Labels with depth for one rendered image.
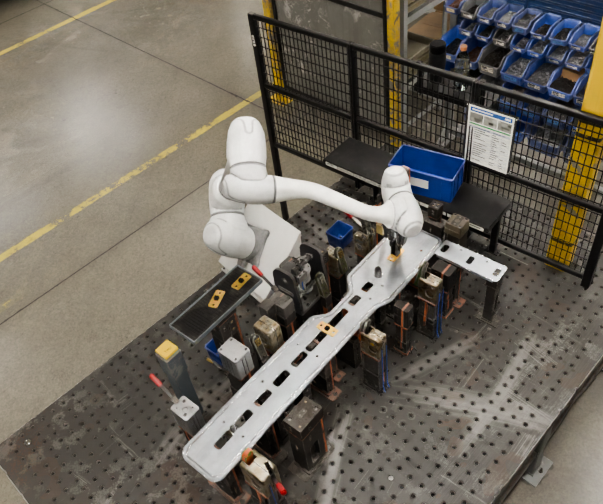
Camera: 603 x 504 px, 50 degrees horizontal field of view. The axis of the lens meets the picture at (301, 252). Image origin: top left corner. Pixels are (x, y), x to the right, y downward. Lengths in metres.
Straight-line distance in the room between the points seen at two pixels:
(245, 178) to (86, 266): 2.41
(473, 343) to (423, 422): 0.44
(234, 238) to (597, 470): 2.00
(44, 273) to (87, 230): 0.44
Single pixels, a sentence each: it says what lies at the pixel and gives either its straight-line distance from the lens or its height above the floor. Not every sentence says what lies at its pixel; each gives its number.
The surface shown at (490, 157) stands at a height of 1.21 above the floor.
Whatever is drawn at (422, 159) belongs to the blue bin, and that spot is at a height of 1.10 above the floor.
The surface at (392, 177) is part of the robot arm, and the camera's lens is 2.42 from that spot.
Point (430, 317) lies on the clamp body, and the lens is 2.78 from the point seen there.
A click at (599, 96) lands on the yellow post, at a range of 2.63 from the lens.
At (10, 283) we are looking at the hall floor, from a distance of 4.71.
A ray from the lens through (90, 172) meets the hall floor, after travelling 5.35.
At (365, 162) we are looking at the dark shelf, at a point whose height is 1.03.
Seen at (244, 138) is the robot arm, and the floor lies 1.66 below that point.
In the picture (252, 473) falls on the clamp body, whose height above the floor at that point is 1.06.
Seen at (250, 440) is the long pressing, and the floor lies 1.00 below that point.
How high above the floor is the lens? 3.01
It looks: 46 degrees down
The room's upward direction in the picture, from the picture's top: 9 degrees counter-clockwise
